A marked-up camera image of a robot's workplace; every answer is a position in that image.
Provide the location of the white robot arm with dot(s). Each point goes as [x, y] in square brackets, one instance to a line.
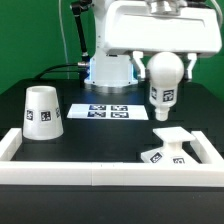
[112, 73]

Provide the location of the white lamp bulb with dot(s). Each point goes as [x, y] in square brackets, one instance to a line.
[166, 71]

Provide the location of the white lamp base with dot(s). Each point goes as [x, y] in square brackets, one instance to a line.
[171, 152]

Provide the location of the white lamp shade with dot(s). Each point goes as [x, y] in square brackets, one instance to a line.
[42, 117]

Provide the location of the white U-shaped frame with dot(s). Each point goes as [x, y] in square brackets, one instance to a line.
[208, 172]

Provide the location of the white marker sheet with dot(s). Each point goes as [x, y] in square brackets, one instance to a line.
[107, 111]

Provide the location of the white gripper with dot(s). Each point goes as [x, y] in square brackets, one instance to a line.
[129, 26]

